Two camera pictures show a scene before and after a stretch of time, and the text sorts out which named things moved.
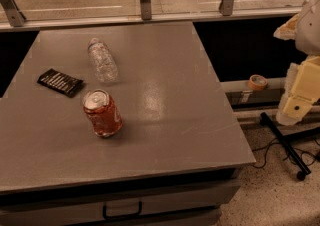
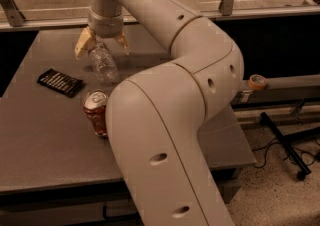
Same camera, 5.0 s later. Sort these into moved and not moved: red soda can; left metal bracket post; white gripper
Moved: white gripper
Not moved: red soda can; left metal bracket post
